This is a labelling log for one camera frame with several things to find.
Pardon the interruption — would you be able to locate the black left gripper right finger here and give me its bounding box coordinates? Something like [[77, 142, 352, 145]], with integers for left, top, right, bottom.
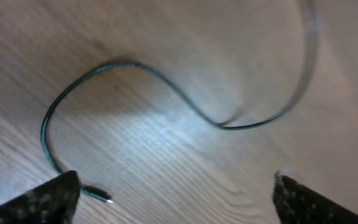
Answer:
[[272, 171, 358, 224]]

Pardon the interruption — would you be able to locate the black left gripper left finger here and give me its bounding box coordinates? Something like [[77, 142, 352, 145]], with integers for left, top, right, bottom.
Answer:
[[0, 170, 80, 224]]

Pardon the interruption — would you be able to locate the black usb cable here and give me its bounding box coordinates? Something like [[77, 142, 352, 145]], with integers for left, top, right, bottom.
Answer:
[[40, 0, 319, 205]]

